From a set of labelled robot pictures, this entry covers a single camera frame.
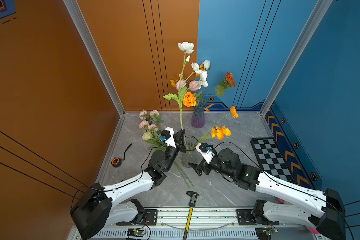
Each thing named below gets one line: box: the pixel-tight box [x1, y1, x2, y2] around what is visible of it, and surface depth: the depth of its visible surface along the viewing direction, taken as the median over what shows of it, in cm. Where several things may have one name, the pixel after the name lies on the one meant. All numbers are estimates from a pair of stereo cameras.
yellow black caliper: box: [182, 191, 200, 240], surface depth 79 cm
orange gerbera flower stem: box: [205, 71, 237, 104], surface depth 90 cm
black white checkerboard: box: [250, 137, 294, 182], surface depth 93 cm
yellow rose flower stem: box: [183, 91, 197, 107], surface depth 72 cm
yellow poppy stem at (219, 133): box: [195, 106, 240, 144], surface depth 66 cm
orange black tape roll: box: [111, 143, 133, 168], surface depth 92 cm
